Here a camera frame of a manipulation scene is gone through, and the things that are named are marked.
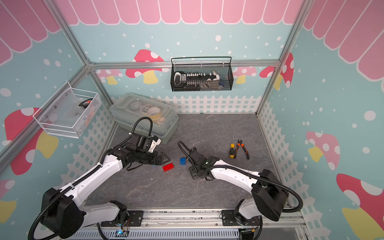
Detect green circuit board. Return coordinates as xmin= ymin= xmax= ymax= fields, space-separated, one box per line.
xmin=114 ymin=229 xmax=129 ymax=238

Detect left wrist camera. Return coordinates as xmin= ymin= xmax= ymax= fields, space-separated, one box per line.
xmin=130 ymin=134 xmax=162 ymax=153

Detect white wire mesh basket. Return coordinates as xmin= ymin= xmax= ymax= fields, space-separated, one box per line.
xmin=33 ymin=82 xmax=102 ymax=139

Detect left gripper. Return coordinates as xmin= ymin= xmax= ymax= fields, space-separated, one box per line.
xmin=135 ymin=149 xmax=170 ymax=166

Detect red long lego brick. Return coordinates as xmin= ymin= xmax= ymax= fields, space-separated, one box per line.
xmin=163 ymin=163 xmax=174 ymax=172

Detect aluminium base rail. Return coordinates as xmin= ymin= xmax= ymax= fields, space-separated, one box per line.
xmin=70 ymin=208 xmax=311 ymax=240

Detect dark blue square lego brick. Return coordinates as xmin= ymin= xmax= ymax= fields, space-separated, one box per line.
xmin=180 ymin=158 xmax=187 ymax=166

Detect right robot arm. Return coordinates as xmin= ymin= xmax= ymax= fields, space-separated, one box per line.
xmin=187 ymin=148 xmax=289 ymax=224

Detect yellow tape roll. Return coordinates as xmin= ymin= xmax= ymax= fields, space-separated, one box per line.
xmin=148 ymin=107 xmax=162 ymax=120

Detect black red tape measure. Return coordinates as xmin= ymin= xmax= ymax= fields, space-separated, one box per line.
xmin=79 ymin=98 xmax=93 ymax=109

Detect orange black pliers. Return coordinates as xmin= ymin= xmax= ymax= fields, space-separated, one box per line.
xmin=234 ymin=139 xmax=251 ymax=160

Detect black wire mesh basket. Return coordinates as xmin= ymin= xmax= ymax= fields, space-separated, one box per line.
xmin=170 ymin=57 xmax=234 ymax=92

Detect translucent plastic storage box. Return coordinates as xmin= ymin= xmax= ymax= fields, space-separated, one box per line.
xmin=109 ymin=92 xmax=179 ymax=145

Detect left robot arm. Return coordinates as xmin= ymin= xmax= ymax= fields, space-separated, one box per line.
xmin=28 ymin=146 xmax=171 ymax=240

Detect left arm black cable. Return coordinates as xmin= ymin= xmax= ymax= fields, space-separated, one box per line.
xmin=28 ymin=116 xmax=154 ymax=240

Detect yellow black screwdriver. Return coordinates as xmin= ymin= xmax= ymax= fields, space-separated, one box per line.
xmin=229 ymin=136 xmax=236 ymax=159

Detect white black power strip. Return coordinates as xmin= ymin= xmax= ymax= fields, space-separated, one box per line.
xmin=172 ymin=71 xmax=221 ymax=90

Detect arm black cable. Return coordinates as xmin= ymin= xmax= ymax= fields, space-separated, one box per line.
xmin=176 ymin=140 xmax=304 ymax=214
xmin=28 ymin=116 xmax=154 ymax=240

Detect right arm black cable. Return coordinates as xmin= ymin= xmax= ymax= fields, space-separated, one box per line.
xmin=176 ymin=140 xmax=304 ymax=214

